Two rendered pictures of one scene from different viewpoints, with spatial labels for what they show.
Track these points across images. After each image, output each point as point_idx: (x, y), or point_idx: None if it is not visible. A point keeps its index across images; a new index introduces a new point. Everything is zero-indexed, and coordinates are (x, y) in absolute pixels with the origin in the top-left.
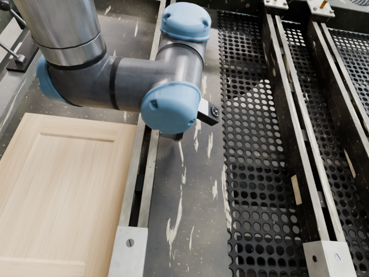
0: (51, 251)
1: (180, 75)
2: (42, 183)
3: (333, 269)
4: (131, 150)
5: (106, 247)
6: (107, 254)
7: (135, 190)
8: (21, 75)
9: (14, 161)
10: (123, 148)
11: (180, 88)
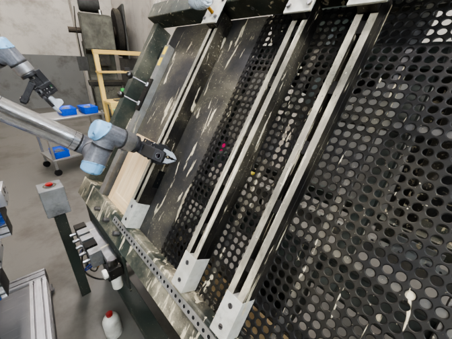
0: (126, 198)
1: (85, 157)
2: (132, 169)
3: (181, 265)
4: None
5: None
6: None
7: (141, 185)
8: (138, 112)
9: (128, 157)
10: None
11: (83, 163)
